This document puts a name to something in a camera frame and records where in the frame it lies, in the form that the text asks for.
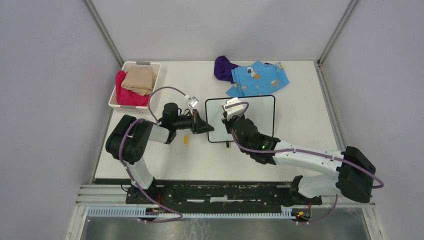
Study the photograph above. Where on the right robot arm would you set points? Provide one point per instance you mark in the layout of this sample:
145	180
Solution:
348	172

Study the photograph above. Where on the purple cloth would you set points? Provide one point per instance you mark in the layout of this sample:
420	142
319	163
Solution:
223	69

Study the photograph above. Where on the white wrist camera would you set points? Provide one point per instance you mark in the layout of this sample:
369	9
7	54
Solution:
234	107
192	101

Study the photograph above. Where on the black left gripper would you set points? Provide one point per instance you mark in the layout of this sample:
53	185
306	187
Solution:
198	125

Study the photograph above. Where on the white perforated plastic basket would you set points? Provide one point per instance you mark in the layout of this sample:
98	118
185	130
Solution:
156	66

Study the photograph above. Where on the white whiteboard black frame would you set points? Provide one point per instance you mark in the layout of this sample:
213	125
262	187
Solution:
261	111

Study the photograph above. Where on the blue patterned cloth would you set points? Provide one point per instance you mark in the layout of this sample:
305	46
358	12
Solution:
257	79

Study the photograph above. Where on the pink cloth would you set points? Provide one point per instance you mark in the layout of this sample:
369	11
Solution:
128	97

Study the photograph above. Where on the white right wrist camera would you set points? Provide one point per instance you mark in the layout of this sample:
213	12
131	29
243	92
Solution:
234	107

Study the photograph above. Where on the beige folded cloth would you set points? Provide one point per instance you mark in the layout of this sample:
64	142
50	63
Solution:
140	80

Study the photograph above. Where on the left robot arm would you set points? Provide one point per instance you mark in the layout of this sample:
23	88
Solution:
128	141

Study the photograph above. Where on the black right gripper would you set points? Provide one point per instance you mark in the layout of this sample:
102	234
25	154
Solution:
227	123

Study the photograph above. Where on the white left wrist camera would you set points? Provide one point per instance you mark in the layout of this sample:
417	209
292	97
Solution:
192	101

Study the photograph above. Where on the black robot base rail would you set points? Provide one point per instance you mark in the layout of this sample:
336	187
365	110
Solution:
174	200

